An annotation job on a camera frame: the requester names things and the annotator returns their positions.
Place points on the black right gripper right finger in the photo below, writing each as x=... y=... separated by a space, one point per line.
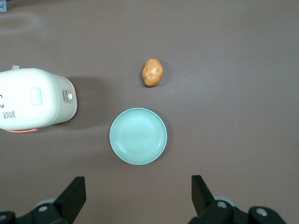
x=202 y=198

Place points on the cream rice cooker green trim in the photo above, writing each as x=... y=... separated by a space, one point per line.
x=28 y=98

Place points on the grey metal bracket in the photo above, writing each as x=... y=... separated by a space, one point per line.
x=2 y=5

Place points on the mint green round plate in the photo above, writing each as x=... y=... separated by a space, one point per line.
x=138 y=136

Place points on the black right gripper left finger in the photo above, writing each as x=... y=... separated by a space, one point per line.
x=70 y=200

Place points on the brown potato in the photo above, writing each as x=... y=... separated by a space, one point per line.
x=152 y=72

